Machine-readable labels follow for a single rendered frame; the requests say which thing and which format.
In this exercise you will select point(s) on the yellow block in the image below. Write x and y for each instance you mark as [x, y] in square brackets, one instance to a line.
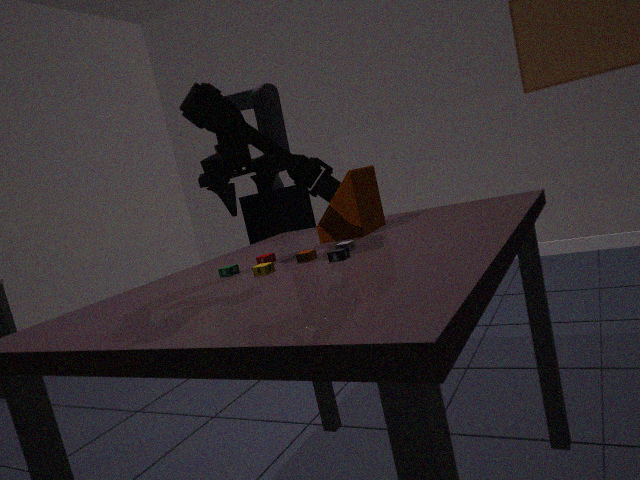
[263, 269]

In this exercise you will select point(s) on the red block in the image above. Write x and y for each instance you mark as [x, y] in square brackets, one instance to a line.
[266, 258]

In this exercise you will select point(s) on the green block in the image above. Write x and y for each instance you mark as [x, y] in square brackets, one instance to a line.
[228, 270]

